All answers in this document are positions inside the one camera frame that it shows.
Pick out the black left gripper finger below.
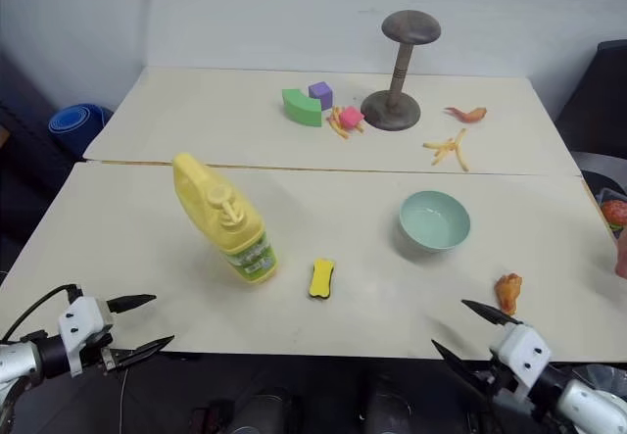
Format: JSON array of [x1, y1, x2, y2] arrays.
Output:
[[102, 334, 176, 372], [107, 293, 159, 314]]

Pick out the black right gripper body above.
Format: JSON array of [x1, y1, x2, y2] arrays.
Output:
[[481, 351, 522, 408]]

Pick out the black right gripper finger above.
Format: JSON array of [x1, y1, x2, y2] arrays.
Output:
[[460, 298, 525, 329], [430, 338, 497, 402]]

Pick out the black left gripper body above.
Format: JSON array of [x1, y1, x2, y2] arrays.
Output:
[[78, 328, 117, 372]]

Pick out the yellow detergent bottle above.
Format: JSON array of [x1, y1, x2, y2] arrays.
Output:
[[171, 152, 279, 286]]

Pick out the teal bowl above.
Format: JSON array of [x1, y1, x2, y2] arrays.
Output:
[[398, 189, 472, 254]]

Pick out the person's bare hand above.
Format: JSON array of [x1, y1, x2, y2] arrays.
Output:
[[614, 229, 627, 279]]

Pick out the toy fried chicken drumstick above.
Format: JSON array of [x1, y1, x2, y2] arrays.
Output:
[[493, 272, 524, 317]]

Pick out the clear plastic container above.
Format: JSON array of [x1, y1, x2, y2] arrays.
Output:
[[571, 362, 627, 397]]

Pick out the dark rounded shape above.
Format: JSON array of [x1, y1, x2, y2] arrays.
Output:
[[233, 386, 301, 434]]

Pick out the box with burger picture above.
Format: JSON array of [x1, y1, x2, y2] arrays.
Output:
[[594, 187, 627, 245]]

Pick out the yellow and black sponge eraser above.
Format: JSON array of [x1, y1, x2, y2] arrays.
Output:
[[308, 258, 337, 302]]

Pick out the toy french fries long pile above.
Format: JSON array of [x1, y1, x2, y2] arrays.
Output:
[[422, 127, 471, 173]]

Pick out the blue rolled mat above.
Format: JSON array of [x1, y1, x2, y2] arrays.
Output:
[[47, 104, 116, 149]]

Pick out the toy orange chicken wing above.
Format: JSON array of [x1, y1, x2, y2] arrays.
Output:
[[444, 106, 489, 125]]

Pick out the dark wooden mushroom stand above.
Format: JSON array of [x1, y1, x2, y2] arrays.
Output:
[[360, 10, 444, 133]]

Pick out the toy french fries small pile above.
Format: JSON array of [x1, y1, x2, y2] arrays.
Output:
[[325, 105, 366, 142]]

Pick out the pink foam cube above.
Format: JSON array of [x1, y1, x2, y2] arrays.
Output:
[[339, 106, 366, 129]]

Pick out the black chair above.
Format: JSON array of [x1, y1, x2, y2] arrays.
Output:
[[552, 39, 627, 161]]

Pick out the green curved foam block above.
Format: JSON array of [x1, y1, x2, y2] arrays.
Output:
[[281, 87, 324, 129]]

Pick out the purple foam cube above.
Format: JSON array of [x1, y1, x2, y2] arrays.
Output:
[[308, 80, 335, 112]]

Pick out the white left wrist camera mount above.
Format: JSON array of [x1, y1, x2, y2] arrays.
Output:
[[57, 296, 116, 379]]

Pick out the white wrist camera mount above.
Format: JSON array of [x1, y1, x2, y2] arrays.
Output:
[[489, 322, 554, 402], [57, 296, 116, 379]]

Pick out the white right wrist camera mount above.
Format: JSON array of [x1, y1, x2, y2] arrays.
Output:
[[489, 322, 554, 402]]

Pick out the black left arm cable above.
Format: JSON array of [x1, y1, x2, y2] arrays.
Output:
[[0, 283, 82, 343]]

